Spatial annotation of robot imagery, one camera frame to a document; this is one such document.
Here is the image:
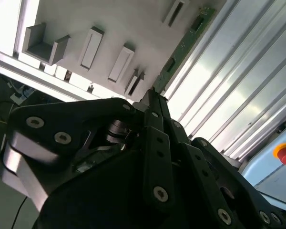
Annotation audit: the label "black gripper left finger wide plate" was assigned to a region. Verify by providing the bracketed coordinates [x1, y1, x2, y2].
[0, 89, 175, 213]

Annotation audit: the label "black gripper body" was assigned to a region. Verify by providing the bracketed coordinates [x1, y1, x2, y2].
[33, 114, 221, 229]

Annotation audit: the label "black gripper right finger link bars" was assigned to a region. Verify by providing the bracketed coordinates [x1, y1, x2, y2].
[156, 94, 286, 229]

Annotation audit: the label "green RAM stick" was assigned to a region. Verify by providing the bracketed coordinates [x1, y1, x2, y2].
[153, 6, 217, 95]

